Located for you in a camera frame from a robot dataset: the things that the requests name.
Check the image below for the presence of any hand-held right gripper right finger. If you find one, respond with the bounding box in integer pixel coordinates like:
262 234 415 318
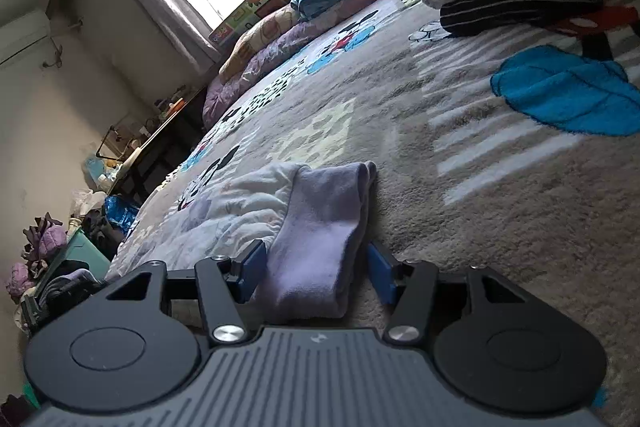
366 242 518 347

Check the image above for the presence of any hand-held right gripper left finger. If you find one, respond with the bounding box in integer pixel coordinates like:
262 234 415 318
104 239 267 349

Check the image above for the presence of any lilac garment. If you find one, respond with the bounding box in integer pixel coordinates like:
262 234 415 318
180 160 378 324

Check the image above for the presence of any blue plastic bag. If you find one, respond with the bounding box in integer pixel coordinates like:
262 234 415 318
102 194 142 239

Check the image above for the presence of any dark wooden desk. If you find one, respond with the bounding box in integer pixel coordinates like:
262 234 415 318
105 86 208 202

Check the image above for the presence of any green storage box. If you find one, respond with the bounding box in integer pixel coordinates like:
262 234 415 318
31 227 112 303

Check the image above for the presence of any black striped folded garment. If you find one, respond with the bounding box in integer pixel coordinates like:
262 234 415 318
439 0 605 38

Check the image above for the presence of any white air conditioner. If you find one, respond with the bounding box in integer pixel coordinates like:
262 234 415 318
0 9 52 66

